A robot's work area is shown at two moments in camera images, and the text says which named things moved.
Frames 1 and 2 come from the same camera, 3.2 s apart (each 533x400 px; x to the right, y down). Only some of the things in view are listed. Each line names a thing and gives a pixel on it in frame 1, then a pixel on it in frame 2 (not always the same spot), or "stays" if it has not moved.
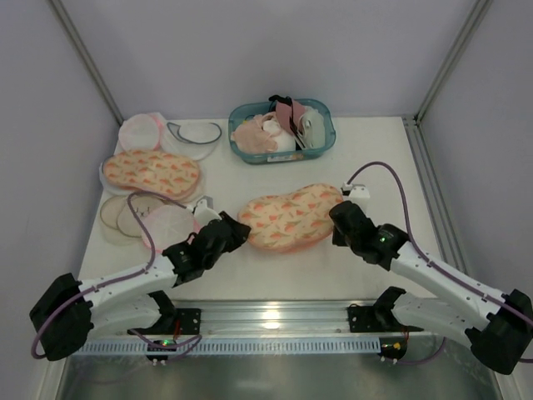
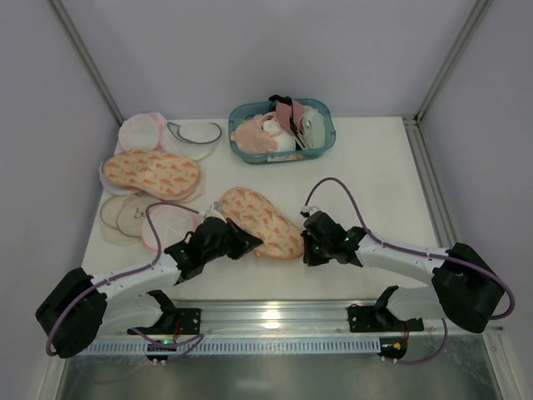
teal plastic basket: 242,112 stays
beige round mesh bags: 120,224 stays
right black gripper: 345,223 to 313,232
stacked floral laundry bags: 153,172 stays
